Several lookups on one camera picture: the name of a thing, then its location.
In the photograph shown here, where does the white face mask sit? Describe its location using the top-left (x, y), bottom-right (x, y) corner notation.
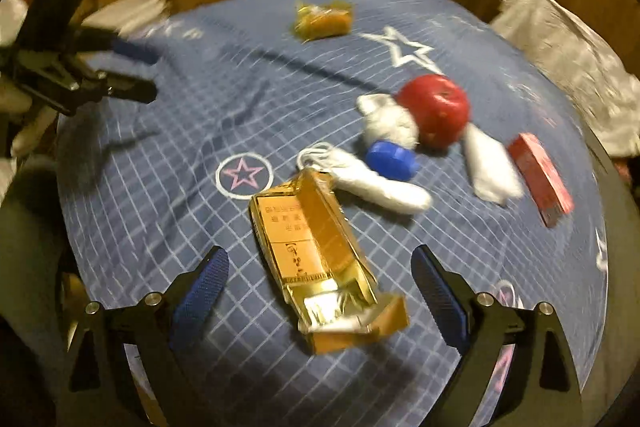
top-left (296, 142), bottom-right (433, 215)

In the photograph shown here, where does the white satin cloth cover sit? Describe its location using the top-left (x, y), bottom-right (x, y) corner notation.
top-left (490, 0), bottom-right (639, 158)

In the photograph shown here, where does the red rectangular carton box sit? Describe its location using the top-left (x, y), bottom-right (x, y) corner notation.
top-left (508, 133), bottom-right (574, 228)

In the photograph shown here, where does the blue checkered star bedsheet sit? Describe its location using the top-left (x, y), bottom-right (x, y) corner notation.
top-left (58, 0), bottom-right (608, 426)

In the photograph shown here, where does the red apple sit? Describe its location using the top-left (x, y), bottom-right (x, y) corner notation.
top-left (396, 74), bottom-right (471, 150)

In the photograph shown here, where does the blue bottle cap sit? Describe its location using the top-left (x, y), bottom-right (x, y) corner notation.
top-left (364, 140), bottom-right (419, 182)

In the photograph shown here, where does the yellow snack in clear wrapper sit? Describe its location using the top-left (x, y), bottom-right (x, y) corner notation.
top-left (293, 0), bottom-right (354, 42)

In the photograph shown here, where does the gold cigarette carton box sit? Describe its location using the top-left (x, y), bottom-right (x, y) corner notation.
top-left (250, 168), bottom-right (410, 355)

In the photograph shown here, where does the white crumpled tissue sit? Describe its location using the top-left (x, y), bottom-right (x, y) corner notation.
top-left (356, 93), bottom-right (419, 150)

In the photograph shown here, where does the white foam packing piece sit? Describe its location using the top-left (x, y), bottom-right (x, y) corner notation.
top-left (462, 124), bottom-right (524, 206)

